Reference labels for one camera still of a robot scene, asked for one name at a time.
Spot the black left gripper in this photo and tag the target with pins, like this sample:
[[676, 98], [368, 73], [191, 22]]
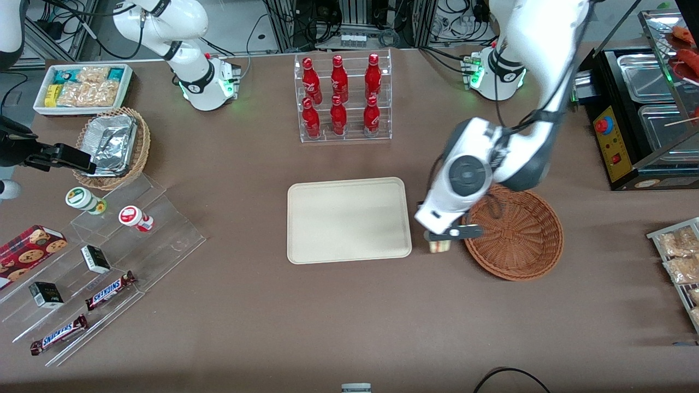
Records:
[[419, 203]]

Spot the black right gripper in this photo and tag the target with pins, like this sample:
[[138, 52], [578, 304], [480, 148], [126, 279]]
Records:
[[15, 150]]

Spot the triangular sandwich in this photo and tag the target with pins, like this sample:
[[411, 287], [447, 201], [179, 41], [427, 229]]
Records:
[[439, 248]]

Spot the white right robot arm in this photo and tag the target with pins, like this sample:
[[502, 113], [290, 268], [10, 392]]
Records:
[[185, 22]]

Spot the light wicker basket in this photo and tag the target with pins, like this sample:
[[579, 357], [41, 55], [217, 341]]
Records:
[[143, 147]]

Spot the brown round wicker basket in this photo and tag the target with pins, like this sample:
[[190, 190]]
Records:
[[519, 240]]

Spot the cream rectangular tray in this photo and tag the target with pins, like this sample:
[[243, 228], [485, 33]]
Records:
[[349, 221]]

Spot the green lid sunflower cup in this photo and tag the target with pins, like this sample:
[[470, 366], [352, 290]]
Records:
[[81, 198]]

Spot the aluminium foil container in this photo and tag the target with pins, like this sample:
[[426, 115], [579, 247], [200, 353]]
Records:
[[112, 142]]

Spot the white snack bin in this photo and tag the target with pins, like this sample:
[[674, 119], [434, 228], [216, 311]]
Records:
[[39, 103]]

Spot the yellow snack pack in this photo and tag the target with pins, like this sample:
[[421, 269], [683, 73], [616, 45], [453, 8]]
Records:
[[52, 95]]

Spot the teal snack pack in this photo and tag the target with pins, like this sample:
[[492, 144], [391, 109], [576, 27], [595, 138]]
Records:
[[116, 74], [64, 76]]

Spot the red lid yogurt cup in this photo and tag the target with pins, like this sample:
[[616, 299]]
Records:
[[134, 217]]

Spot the black box white label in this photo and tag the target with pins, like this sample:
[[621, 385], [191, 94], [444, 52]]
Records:
[[95, 259]]

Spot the red tartan cookie box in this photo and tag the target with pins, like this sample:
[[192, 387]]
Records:
[[27, 254]]

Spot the clear acrylic stepped stand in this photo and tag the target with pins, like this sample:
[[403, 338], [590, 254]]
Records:
[[164, 240]]

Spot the clear acrylic bottle rack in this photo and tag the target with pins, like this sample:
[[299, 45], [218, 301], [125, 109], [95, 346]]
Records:
[[354, 136]]

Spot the red cola bottle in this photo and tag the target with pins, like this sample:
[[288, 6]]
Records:
[[371, 117], [338, 117], [311, 82], [339, 79], [373, 76], [311, 120]]

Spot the Snickers chocolate bar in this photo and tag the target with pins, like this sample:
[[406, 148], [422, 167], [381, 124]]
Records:
[[59, 334], [111, 290]]

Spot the black box gold lettering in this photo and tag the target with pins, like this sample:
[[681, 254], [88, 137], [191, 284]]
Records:
[[46, 295]]

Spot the grey metal object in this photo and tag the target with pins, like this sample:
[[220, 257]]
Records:
[[356, 388]]

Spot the red emergency stop button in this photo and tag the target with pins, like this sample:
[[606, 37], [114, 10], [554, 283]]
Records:
[[603, 125]]

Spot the black food warmer yellow panel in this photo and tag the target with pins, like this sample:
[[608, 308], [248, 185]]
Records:
[[614, 142]]

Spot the steel warmer pan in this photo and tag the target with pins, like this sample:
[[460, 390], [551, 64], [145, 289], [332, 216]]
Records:
[[663, 131], [644, 76]]

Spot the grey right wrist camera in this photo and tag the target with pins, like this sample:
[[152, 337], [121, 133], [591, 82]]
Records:
[[8, 190]]

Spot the aluminium equipment frame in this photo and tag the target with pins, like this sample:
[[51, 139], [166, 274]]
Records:
[[355, 11]]

